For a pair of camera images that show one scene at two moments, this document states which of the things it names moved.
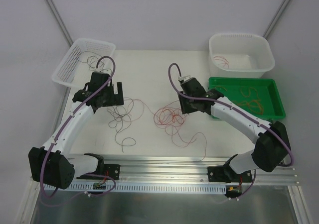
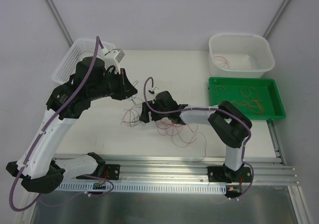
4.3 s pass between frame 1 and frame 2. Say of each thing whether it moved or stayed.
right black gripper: moved
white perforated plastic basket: stayed
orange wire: stayed
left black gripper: moved
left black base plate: stayed
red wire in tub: stayed
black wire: moved
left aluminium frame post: stayed
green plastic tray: stayed
